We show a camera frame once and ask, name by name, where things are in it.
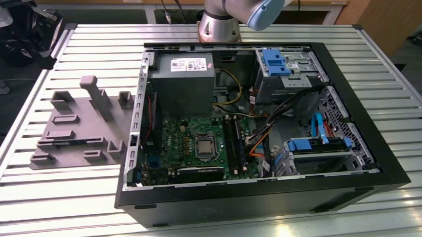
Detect black RAM slot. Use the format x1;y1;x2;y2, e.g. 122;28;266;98
222;115;239;175

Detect grey parts rack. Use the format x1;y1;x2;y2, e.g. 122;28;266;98
29;75;138;171

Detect grey power supply unit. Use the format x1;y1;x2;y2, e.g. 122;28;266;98
150;52;218;119

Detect green motherboard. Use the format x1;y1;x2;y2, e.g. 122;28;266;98
140;115;262;185

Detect silver CPU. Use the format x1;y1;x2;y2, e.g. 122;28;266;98
196;141;215;155

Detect CPU socket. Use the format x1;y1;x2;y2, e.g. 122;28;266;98
191;133;220;163

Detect black graphics card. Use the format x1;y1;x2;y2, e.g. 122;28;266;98
166;164;226;185

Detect blue plastic drive latch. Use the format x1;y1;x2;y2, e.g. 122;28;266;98
263;50;294;77

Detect metal optical drive cage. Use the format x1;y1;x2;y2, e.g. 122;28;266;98
255;48;331;106

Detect hard disk in blue carrier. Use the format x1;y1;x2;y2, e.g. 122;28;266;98
285;137;353;156

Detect black PC case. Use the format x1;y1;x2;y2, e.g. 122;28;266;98
114;41;413;228

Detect perforated metal disk cage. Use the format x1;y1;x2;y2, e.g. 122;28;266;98
283;86;382;176

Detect wooden cabinet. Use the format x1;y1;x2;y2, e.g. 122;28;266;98
335;0;422;59

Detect wooden desk white frame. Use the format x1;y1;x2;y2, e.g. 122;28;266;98
36;0;351;25

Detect grey cable with connector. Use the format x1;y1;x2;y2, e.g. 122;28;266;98
160;0;175;25

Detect red twisted fan wire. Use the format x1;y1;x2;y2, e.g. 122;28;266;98
146;95;156;138

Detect yellow power wires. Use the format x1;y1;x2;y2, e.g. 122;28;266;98
212;69;244;107

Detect black cable bundle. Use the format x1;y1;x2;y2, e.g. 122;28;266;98
246;84;333;145

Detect orange data cable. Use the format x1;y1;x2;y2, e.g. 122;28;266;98
248;144;268;158

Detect blue flat data cable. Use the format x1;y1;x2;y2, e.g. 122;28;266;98
311;112;330;145

